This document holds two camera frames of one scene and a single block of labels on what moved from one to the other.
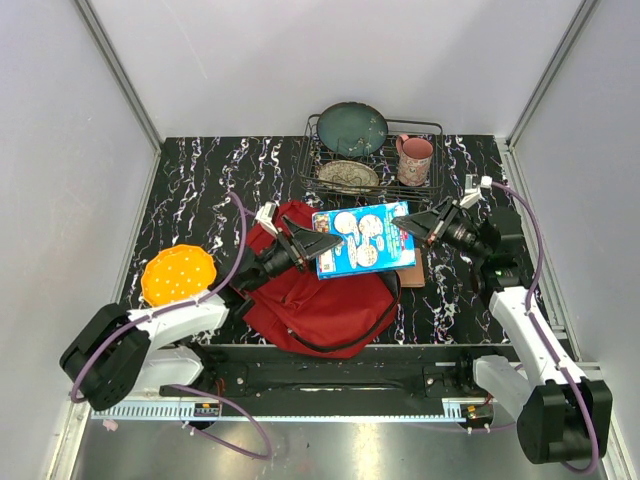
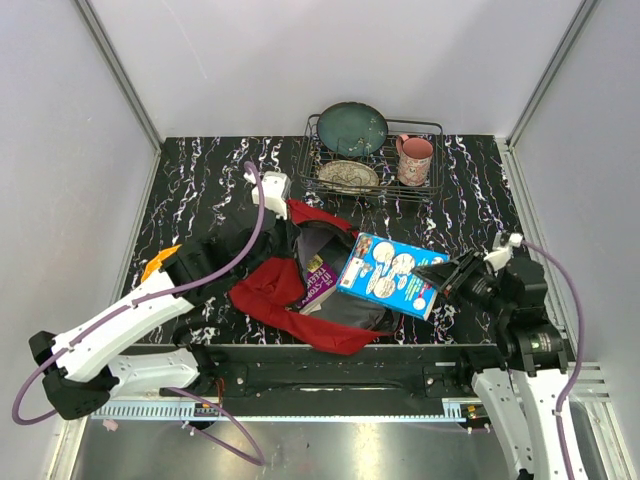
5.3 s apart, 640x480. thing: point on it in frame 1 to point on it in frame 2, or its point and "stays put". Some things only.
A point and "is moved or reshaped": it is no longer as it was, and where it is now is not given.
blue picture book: [371, 240] to [379, 270]
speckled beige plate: [348, 176] stays put
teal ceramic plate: [352, 128] stays put
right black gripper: [431, 225] to [449, 278]
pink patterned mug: [414, 160] stays put
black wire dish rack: [389, 159] stays put
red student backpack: [333, 317] is moved or reshaped
